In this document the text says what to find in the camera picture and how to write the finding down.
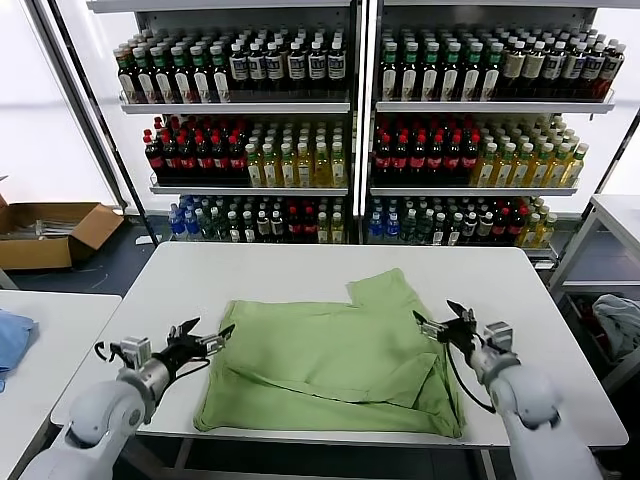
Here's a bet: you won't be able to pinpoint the blue cloth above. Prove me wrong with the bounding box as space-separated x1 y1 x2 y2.
0 307 40 393

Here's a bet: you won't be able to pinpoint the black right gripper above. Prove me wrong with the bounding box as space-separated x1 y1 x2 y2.
412 298 485 365

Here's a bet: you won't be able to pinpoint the brown cardboard box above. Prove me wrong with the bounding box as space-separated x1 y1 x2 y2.
0 174 126 271

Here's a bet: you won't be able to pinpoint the green polo shirt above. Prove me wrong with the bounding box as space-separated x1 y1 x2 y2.
193 268 467 439

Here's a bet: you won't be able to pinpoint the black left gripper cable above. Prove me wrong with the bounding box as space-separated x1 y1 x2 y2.
169 355 211 381

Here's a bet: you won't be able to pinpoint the dark tea bottle green label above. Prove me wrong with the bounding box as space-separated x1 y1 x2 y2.
419 42 442 101
458 42 484 101
439 42 462 101
152 45 177 105
399 42 421 101
116 46 141 105
171 45 196 105
134 45 159 105
191 44 215 105
478 42 505 101
209 44 233 104
379 42 401 101

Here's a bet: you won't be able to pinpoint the grey metal shelf rack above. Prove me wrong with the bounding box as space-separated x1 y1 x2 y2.
87 0 362 245
367 0 617 265

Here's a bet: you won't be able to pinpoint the grey white cloth pile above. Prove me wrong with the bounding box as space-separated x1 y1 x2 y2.
591 293 640 361

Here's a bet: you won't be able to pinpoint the black slanted pole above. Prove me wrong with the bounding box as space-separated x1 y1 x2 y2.
579 98 640 225
44 0 159 246

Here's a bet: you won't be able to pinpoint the dark bottle white blue label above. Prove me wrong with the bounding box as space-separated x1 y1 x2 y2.
539 42 567 99
247 43 267 95
264 42 286 95
228 43 249 95
558 43 587 99
286 42 307 95
326 41 347 95
577 43 607 99
306 41 328 95

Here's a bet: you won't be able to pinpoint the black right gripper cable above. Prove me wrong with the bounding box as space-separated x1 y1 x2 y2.
444 342 499 414

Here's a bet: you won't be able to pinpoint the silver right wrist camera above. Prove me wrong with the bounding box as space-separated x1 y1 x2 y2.
482 322 516 354

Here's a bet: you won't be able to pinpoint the black storage bin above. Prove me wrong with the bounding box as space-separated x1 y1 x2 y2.
563 290 640 373

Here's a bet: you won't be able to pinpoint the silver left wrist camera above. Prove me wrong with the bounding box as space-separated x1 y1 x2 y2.
118 337 152 371

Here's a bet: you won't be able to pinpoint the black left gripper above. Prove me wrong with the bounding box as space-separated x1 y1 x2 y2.
158 316 237 384

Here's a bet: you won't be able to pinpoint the wrapped metal bars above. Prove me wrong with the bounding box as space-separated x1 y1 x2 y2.
27 217 90 241

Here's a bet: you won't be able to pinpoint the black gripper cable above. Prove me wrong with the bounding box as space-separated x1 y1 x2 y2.
169 355 211 381
444 342 499 414

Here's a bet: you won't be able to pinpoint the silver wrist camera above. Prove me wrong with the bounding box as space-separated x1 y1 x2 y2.
482 322 516 354
118 337 152 371

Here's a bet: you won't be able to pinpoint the grey side table frame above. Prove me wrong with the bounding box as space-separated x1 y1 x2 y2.
547 192 640 395

